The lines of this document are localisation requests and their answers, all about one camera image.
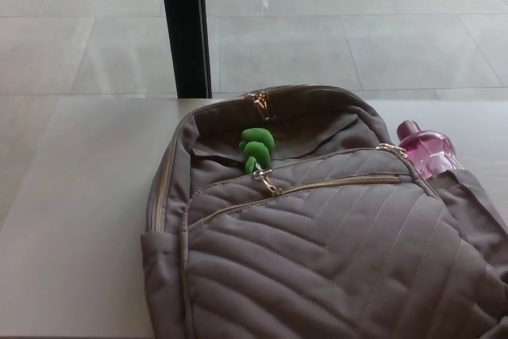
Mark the pink transparent water bottle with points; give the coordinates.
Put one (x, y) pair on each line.
(430, 152)

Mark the grey quilted backpack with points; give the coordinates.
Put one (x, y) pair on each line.
(325, 251)

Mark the black window frame post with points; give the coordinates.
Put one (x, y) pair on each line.
(184, 29)

